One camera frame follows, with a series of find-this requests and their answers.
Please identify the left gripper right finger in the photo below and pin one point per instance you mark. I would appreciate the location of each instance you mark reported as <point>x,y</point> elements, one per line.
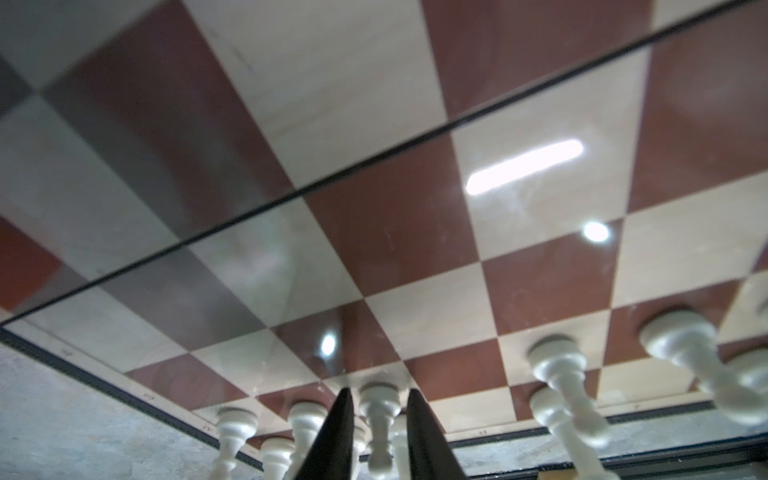
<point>430,456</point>

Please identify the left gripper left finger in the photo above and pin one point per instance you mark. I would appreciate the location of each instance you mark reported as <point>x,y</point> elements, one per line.
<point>331,455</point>

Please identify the white chess piece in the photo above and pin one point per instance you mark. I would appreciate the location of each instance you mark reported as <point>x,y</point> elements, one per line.
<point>380,404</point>

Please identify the chess board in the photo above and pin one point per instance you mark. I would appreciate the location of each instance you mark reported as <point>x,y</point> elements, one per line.
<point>211,205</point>

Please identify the white pawn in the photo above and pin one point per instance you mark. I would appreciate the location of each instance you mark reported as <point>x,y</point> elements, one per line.
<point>235,427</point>
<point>559,362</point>

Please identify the white queen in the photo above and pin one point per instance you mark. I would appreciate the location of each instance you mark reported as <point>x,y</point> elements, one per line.
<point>549,410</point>

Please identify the white pawn right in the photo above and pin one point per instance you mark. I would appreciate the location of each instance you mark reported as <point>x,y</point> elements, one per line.
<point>559,362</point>

